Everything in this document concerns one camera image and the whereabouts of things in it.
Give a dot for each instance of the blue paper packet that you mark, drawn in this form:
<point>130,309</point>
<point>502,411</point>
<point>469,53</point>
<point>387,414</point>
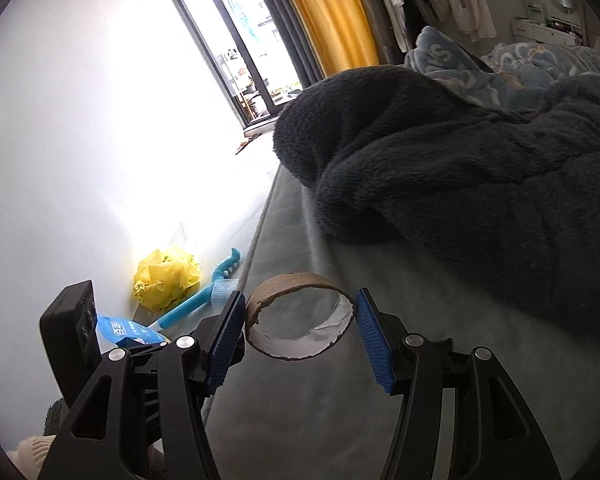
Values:
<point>120,330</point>

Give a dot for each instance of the dark grey fleece blanket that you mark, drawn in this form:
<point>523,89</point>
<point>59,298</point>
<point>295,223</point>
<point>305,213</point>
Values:
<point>455,170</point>

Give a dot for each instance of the yellow plastic bag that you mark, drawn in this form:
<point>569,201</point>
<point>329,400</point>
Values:
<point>165,280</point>

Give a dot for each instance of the white dresser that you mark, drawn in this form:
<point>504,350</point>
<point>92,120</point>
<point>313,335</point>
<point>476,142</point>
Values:
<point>540,27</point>

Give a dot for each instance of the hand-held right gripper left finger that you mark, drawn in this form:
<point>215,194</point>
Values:
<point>225,345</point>

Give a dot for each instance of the yellow curtain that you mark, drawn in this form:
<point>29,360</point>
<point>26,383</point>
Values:
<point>330,15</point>

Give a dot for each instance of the blue patterned blanket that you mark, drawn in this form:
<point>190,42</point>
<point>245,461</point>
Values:
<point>505,75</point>

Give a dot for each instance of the dark grey curtain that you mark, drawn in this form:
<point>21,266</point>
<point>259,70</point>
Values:
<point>285,15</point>

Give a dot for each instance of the white hanging coat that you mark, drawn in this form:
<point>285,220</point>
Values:
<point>467,0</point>

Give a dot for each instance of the black framed glass door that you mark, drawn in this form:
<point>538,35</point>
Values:
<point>240,35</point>

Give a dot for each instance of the grey fuzzy cloth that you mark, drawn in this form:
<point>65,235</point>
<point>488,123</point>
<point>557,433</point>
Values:
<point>57,415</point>

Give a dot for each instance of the grey bed mattress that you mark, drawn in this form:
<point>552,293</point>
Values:
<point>305,410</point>

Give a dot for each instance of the white hanging shirt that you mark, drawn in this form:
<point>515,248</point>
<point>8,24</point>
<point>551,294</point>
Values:
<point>392,5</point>

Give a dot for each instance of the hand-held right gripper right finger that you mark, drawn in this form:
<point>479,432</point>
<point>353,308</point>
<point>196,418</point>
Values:
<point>375,345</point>

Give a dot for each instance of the beige fuzzy cloth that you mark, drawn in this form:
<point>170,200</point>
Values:
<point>32,455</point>

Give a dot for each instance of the flat bubble wrap sheet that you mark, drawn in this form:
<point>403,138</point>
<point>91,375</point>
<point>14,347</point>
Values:
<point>222,290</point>

